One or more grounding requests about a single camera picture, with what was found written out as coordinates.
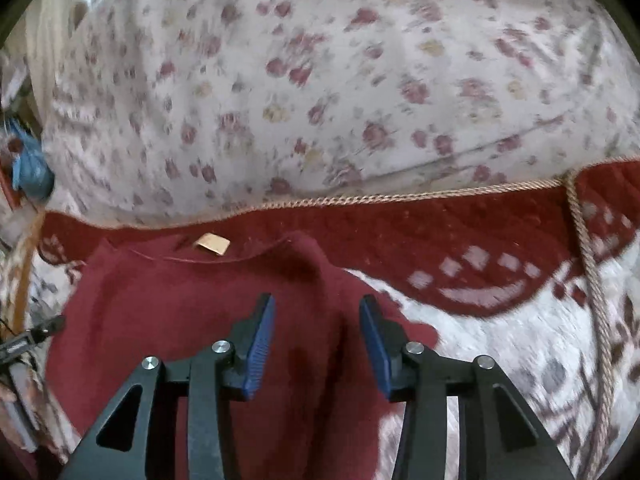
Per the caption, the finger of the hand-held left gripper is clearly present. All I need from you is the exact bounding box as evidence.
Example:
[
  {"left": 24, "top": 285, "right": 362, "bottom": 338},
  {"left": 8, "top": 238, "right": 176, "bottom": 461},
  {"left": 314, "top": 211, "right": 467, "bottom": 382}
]
[{"left": 0, "top": 314, "right": 67, "bottom": 363}]

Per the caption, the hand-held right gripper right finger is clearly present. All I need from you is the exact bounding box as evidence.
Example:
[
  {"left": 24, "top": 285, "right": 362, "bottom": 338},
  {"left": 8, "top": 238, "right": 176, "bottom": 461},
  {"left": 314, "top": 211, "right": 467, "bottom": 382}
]
[{"left": 358, "top": 294, "right": 576, "bottom": 480}]

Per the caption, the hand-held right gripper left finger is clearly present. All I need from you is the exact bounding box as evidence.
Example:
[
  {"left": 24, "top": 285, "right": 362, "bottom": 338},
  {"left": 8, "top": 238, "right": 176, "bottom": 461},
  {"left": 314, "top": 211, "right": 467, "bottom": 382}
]
[{"left": 60, "top": 292, "right": 277, "bottom": 480}]

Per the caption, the dark red sweatshirt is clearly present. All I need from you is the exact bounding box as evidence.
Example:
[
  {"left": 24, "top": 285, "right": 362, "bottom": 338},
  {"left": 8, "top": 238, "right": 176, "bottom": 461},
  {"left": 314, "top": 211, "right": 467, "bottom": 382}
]
[{"left": 45, "top": 231, "right": 442, "bottom": 480}]

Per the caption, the printed fleece blanket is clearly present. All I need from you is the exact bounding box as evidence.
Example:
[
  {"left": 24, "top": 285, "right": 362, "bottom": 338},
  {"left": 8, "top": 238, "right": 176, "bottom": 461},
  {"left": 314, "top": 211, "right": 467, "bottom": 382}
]
[{"left": 0, "top": 159, "right": 640, "bottom": 480}]

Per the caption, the blue bag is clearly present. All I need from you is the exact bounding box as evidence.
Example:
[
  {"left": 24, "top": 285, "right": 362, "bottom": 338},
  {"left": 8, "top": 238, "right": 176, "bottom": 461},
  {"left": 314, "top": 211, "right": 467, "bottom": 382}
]
[{"left": 6, "top": 119, "right": 57, "bottom": 200}]

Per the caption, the floral quilt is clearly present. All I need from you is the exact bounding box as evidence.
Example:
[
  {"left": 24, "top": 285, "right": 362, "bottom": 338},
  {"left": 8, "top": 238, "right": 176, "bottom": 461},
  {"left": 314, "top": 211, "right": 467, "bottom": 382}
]
[{"left": 39, "top": 0, "right": 640, "bottom": 227}]

